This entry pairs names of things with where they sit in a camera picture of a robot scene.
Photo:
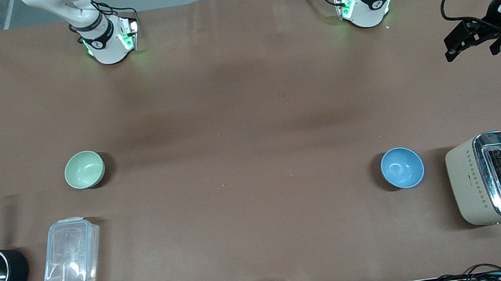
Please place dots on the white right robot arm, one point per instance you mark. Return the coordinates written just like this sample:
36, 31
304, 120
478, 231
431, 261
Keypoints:
107, 44

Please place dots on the brown table cover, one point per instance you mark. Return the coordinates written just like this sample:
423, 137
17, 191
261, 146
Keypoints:
262, 231

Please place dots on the clear plastic food container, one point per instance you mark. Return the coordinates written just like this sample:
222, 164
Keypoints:
69, 256

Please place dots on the beige chrome toaster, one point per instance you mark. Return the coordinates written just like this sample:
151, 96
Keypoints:
469, 184

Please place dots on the metal connector plate green light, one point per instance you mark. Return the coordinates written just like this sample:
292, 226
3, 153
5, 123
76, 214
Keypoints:
132, 32
342, 0

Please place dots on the blue bowl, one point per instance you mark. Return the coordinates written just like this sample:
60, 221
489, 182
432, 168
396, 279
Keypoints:
402, 168

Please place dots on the green bowl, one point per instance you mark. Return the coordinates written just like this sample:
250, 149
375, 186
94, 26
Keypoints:
82, 170

